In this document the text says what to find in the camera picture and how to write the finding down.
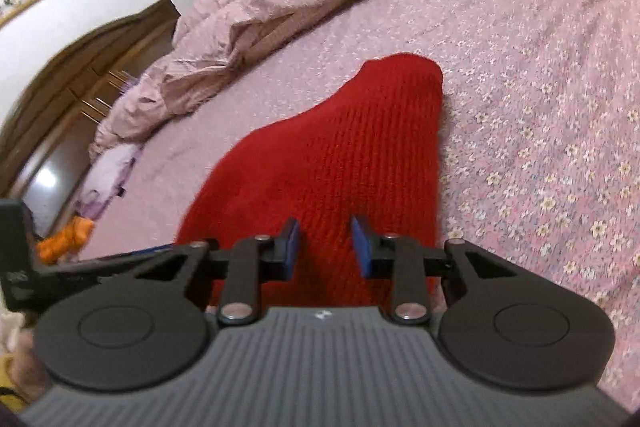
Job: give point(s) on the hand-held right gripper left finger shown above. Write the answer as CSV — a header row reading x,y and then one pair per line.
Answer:
x,y
291,252

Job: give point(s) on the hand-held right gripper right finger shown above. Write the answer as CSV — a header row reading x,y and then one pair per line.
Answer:
x,y
362,249

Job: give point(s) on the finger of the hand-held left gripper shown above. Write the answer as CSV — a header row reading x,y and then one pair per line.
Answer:
x,y
100,268

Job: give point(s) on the red knit cardigan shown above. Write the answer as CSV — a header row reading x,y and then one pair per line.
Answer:
x,y
325,167

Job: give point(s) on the person's left hand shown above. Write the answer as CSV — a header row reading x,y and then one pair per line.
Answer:
x,y
30,367

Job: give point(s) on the orange toy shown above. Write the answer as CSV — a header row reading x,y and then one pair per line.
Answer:
x,y
62,242

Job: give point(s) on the lilac cloth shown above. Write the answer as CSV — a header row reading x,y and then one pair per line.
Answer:
x,y
107,182

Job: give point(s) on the carved wooden headboard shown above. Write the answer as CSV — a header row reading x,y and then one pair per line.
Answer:
x,y
60,92

